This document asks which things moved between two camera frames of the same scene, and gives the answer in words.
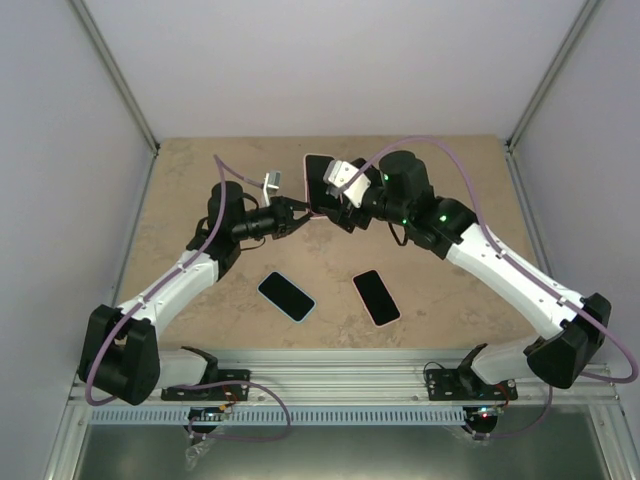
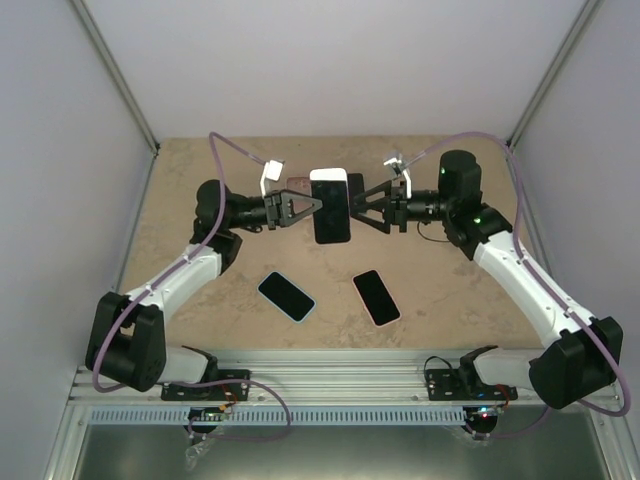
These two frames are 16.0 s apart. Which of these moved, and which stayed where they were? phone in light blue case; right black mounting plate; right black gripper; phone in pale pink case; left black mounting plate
Moved: right black gripper
Stayed: right black mounting plate; phone in pale pink case; left black mounting plate; phone in light blue case
